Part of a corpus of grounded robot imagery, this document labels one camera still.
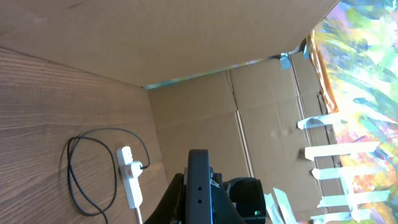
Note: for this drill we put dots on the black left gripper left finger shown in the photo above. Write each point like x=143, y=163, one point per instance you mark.
x=171, y=208

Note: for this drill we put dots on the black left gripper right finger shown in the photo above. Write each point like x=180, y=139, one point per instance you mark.
x=223, y=208

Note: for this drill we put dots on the blue Galaxy smartphone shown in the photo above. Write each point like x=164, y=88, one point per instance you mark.
x=198, y=204

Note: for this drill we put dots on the white charger plug adapter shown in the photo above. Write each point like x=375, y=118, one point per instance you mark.
x=132, y=170

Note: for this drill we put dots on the white power strip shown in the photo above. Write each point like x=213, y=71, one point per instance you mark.
x=131, y=186

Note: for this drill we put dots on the colourful painted backdrop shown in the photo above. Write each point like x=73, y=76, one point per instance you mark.
x=354, y=51

